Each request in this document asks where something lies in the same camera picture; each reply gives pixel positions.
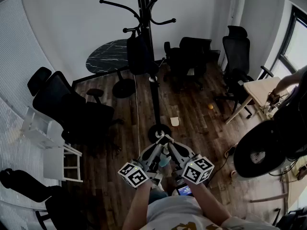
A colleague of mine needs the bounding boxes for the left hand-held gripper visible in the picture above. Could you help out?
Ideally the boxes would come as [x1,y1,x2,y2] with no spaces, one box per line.
[118,135,170,189]

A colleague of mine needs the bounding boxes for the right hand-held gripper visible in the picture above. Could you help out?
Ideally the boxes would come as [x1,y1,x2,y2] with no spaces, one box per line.
[165,136,215,185]

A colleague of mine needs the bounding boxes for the black metal coat rack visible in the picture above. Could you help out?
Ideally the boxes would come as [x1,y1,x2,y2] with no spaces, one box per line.
[99,0,177,143]

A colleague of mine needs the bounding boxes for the person's right forearm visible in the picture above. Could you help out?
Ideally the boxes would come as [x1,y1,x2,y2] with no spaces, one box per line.
[191,181,233,225]

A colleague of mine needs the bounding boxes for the person's left forearm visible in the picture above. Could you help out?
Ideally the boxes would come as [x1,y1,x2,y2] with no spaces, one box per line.
[121,178,152,230]

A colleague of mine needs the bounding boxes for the small device blue screen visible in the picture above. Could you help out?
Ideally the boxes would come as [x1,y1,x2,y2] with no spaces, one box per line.
[176,185,194,197]

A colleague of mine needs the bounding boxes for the person's blue jeans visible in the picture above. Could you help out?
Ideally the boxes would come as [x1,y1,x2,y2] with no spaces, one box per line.
[148,188,169,205]

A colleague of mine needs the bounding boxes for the white power strip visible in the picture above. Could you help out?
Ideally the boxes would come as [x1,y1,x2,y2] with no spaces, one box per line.
[224,144,238,158]

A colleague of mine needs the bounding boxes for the person's white printed shirt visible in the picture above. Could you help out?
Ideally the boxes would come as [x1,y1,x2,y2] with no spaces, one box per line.
[139,195,280,230]

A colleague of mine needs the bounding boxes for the black mesh chair back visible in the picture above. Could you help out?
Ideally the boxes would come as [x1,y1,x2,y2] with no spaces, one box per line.
[234,120,292,179]

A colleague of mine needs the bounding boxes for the dark navy hanging bag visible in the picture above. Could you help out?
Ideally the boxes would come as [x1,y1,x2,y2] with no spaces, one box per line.
[126,29,160,76]

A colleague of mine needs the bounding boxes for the black leather office chair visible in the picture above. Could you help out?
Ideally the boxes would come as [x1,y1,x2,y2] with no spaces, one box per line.
[164,36,221,91]

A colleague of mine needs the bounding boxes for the light wooden side table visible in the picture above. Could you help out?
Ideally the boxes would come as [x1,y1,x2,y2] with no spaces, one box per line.
[249,157,307,205]

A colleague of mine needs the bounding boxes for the round black marble table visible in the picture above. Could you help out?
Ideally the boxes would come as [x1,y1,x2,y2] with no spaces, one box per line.
[85,39,137,99]

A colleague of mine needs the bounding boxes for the light wooden desk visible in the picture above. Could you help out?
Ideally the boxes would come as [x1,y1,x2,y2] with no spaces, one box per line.
[224,77,300,125]

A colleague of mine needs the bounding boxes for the black reclined office chair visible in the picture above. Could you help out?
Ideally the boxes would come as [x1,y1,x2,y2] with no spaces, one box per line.
[27,67,124,153]

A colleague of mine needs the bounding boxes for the black padded chair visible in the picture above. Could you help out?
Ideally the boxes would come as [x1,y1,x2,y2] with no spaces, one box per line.
[0,168,94,230]

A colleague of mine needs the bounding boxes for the black mesh headrest office chair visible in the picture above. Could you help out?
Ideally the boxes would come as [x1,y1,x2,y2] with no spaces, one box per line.
[214,25,274,119]

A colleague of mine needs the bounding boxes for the black equipment stand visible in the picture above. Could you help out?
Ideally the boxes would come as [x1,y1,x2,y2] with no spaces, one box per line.
[272,207,307,230]

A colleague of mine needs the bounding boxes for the black framed window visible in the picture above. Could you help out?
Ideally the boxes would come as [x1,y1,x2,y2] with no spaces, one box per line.
[275,5,307,74]

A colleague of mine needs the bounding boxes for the white window blinds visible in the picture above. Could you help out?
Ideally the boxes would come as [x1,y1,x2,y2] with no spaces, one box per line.
[0,0,60,230]

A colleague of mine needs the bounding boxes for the thin white cord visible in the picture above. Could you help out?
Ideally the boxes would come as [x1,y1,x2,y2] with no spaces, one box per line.
[133,74,141,156]

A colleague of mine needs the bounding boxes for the black power cable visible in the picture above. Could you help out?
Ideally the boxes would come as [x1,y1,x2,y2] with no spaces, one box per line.
[207,153,231,185]

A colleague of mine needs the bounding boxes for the bundle of thin black cables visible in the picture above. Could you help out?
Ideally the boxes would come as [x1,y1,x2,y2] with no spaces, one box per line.
[260,90,292,112]

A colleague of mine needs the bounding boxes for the white metal shelf frame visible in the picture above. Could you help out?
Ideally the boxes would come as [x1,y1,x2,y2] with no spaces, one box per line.
[20,105,84,183]

